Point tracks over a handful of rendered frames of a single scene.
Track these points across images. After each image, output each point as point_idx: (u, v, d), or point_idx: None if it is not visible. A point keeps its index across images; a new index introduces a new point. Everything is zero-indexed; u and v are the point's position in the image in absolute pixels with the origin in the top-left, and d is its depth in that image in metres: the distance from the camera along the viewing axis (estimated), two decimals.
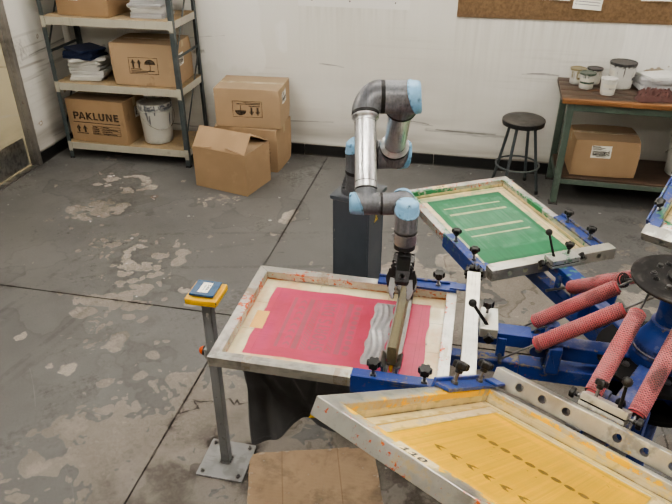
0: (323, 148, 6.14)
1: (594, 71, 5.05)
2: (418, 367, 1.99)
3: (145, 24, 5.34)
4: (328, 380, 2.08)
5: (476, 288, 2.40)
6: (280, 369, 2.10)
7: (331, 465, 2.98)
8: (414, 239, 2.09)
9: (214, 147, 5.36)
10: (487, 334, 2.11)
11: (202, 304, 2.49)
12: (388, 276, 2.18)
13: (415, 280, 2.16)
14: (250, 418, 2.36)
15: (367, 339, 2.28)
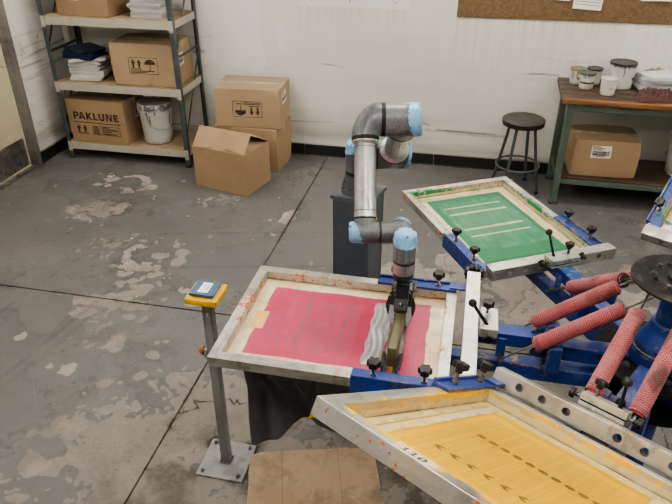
0: (323, 148, 6.14)
1: (594, 71, 5.05)
2: (418, 367, 1.99)
3: (145, 24, 5.34)
4: (328, 380, 2.08)
5: (476, 288, 2.40)
6: (280, 369, 2.10)
7: (331, 465, 2.98)
8: (412, 268, 2.15)
9: (214, 147, 5.36)
10: (487, 334, 2.11)
11: (202, 304, 2.49)
12: (388, 303, 2.23)
13: (414, 307, 2.22)
14: (250, 418, 2.36)
15: (367, 339, 2.28)
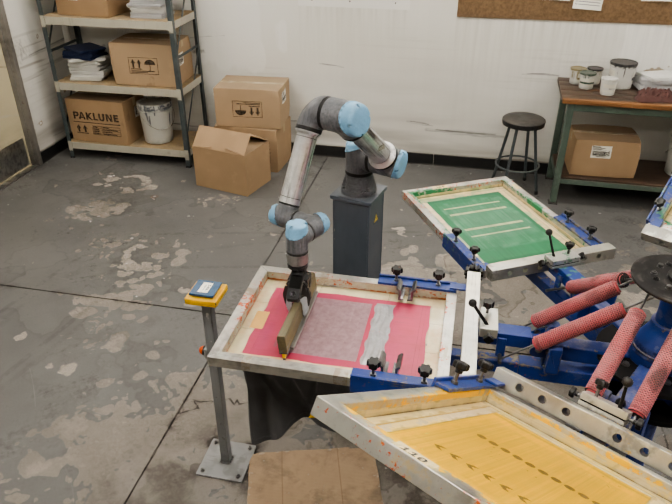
0: (323, 148, 6.14)
1: (594, 71, 5.05)
2: (418, 367, 1.99)
3: (145, 24, 5.34)
4: (328, 380, 2.08)
5: (476, 288, 2.40)
6: (280, 369, 2.10)
7: (331, 465, 2.98)
8: (304, 258, 2.21)
9: (214, 147, 5.36)
10: (487, 334, 2.11)
11: (202, 304, 2.49)
12: (284, 293, 2.29)
13: (309, 297, 2.28)
14: (250, 418, 2.36)
15: (367, 340, 2.28)
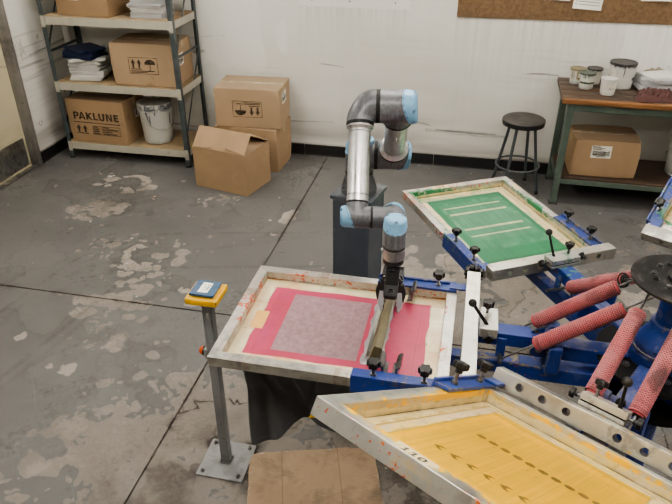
0: (323, 148, 6.14)
1: (594, 71, 5.05)
2: (418, 367, 1.99)
3: (145, 24, 5.34)
4: (328, 380, 2.08)
5: (476, 288, 2.40)
6: (280, 369, 2.10)
7: (331, 465, 2.98)
8: (402, 254, 2.13)
9: (214, 147, 5.36)
10: (487, 334, 2.11)
11: (202, 304, 2.49)
12: (377, 289, 2.21)
13: (404, 293, 2.20)
14: (250, 418, 2.36)
15: (367, 339, 2.28)
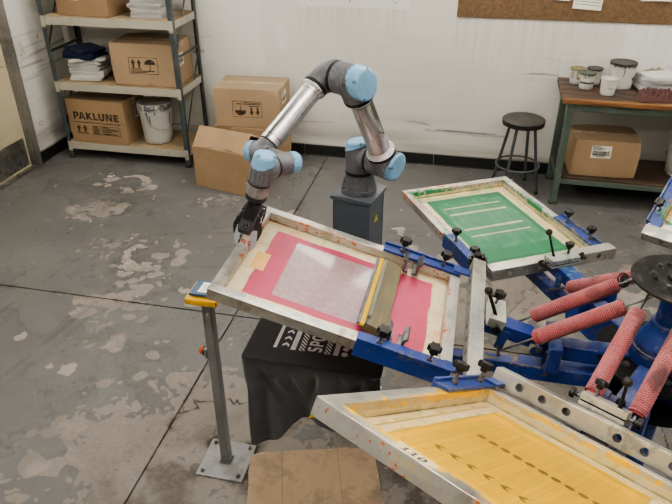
0: (323, 148, 6.14)
1: (594, 71, 5.05)
2: (429, 344, 1.94)
3: (145, 24, 5.34)
4: (331, 338, 1.99)
5: (482, 276, 2.37)
6: (283, 317, 1.99)
7: (331, 465, 2.98)
8: (265, 192, 2.12)
9: (214, 147, 5.36)
10: (496, 324, 2.09)
11: (202, 304, 2.49)
12: (235, 223, 2.20)
13: (260, 232, 2.20)
14: (250, 418, 2.36)
15: None
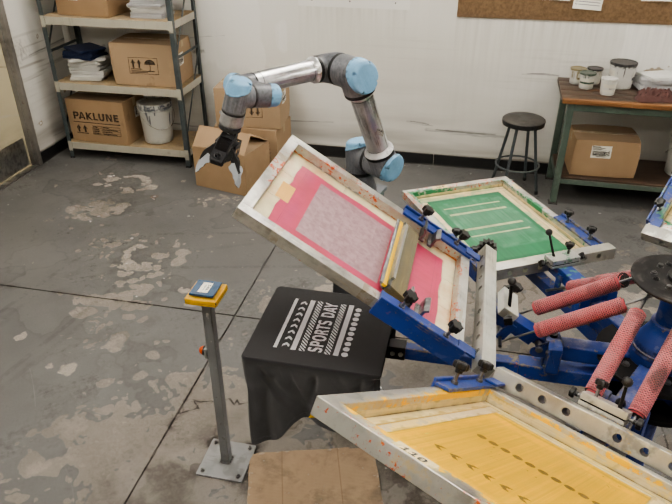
0: (323, 148, 6.14)
1: (594, 71, 5.05)
2: (452, 321, 1.88)
3: (145, 24, 5.34)
4: (353, 291, 1.89)
5: (493, 265, 2.33)
6: (310, 257, 1.86)
7: (331, 465, 2.98)
8: (239, 121, 2.01)
9: None
10: (509, 316, 2.06)
11: (202, 304, 2.49)
12: (206, 150, 2.08)
13: (237, 162, 2.08)
14: (250, 418, 2.36)
15: None
